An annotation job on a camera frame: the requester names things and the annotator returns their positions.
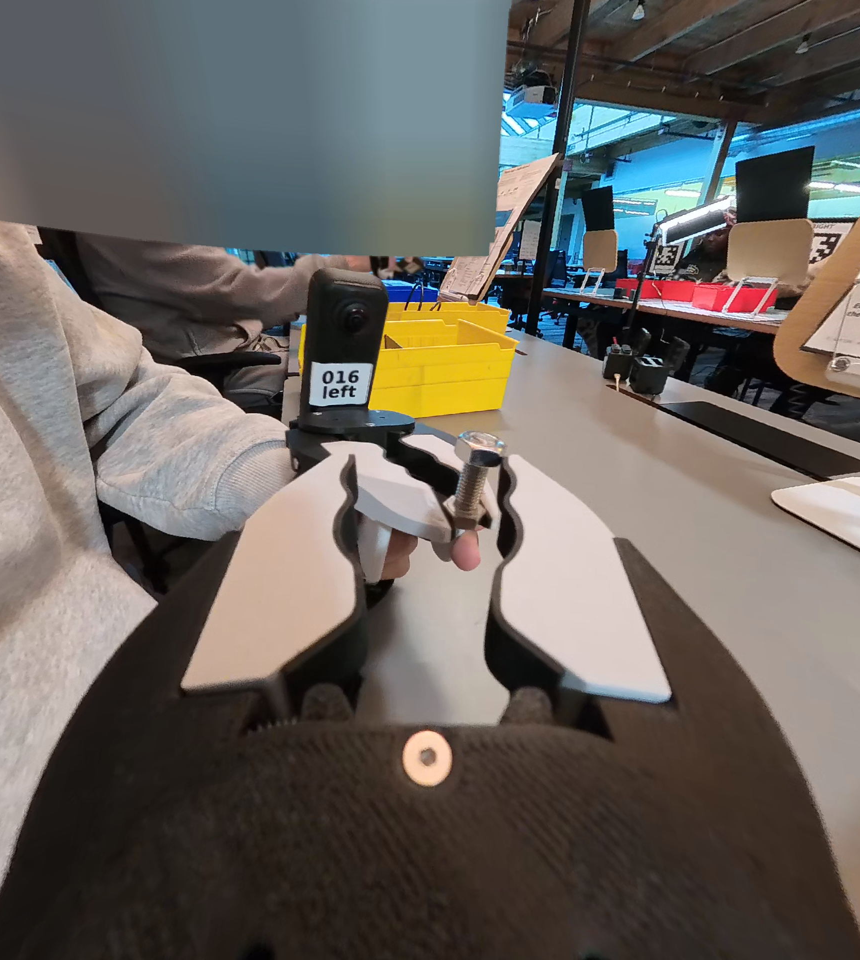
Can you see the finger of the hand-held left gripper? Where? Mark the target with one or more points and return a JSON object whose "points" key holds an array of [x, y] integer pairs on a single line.
{"points": [[437, 444], [400, 499]]}

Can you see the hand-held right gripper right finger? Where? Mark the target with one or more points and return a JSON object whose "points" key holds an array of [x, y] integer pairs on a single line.
{"points": [[572, 592]]}

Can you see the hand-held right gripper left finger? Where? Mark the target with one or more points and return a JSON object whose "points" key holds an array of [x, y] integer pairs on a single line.
{"points": [[272, 592]]}

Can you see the steel hex bolt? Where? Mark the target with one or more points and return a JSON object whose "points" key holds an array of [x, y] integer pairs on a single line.
{"points": [[471, 487]]}

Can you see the steel hex nut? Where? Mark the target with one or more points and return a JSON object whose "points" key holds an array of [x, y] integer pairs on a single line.
{"points": [[467, 521]]}

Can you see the person's left forearm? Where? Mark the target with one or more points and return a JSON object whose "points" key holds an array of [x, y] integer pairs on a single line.
{"points": [[190, 465]]}

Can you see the another person's forearm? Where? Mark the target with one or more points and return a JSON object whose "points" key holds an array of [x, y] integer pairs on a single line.
{"points": [[272, 285]]}

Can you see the grey desk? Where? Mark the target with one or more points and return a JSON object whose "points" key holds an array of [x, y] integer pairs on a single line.
{"points": [[700, 525]]}

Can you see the long background desk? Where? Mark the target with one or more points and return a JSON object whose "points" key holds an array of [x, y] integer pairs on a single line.
{"points": [[700, 313]]}

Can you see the person's left hand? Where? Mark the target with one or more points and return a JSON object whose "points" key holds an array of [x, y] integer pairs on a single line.
{"points": [[466, 555]]}

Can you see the divided yellow plastic bin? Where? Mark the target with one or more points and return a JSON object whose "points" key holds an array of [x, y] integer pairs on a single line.
{"points": [[445, 375]]}

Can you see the blue plastic bin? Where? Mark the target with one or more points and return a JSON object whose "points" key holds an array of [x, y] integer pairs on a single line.
{"points": [[407, 291]]}

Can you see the small black battery charger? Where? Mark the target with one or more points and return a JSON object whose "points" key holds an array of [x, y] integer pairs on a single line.
{"points": [[616, 364]]}

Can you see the black double battery charger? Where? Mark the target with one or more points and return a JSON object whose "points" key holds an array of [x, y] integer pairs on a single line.
{"points": [[649, 375]]}

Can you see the cardboard instruction board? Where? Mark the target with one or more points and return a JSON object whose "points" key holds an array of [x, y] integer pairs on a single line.
{"points": [[520, 195]]}

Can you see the black light stand pole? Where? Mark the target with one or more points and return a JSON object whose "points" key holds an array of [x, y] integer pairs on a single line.
{"points": [[638, 307]]}

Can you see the small wooden board stand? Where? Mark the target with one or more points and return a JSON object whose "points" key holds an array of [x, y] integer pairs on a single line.
{"points": [[599, 255], [769, 255]]}

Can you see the red plastic bin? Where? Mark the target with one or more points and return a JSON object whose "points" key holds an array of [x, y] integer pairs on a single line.
{"points": [[730, 298], [636, 289], [677, 290]]}

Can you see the black background monitor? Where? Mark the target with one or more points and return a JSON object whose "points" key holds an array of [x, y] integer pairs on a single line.
{"points": [[775, 184], [599, 208]]}

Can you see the black-white marker tag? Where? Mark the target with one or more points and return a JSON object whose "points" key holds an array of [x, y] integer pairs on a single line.
{"points": [[832, 241], [667, 258]]}

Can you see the ceiling projector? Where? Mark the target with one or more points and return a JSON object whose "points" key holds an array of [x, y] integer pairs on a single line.
{"points": [[533, 97]]}

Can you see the white light bar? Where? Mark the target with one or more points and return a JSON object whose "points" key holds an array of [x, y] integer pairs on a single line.
{"points": [[696, 219]]}

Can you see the black steel post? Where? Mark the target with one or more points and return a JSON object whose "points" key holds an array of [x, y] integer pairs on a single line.
{"points": [[561, 150]]}

